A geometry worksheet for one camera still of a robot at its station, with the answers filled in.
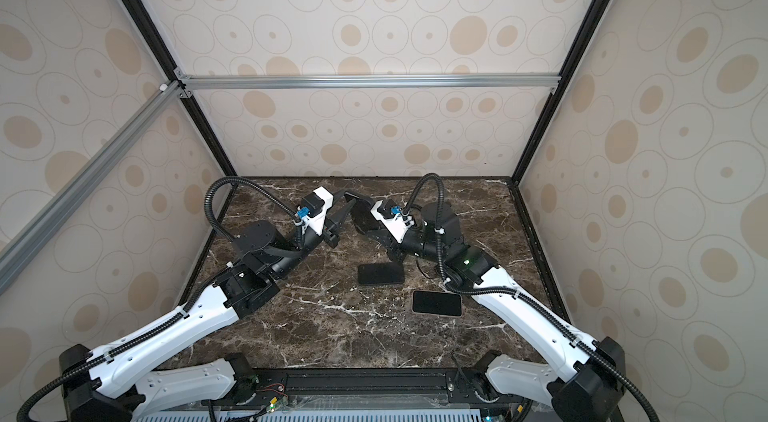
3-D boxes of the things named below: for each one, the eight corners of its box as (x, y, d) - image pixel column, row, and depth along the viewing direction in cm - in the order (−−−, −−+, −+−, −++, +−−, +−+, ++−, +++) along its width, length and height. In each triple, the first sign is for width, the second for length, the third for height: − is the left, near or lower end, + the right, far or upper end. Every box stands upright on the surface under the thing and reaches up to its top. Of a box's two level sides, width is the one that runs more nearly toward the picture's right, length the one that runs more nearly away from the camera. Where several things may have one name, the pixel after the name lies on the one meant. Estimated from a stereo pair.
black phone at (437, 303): (411, 314, 88) (412, 311, 86) (412, 292, 92) (412, 289, 90) (461, 317, 87) (462, 315, 85) (459, 295, 91) (461, 292, 90)
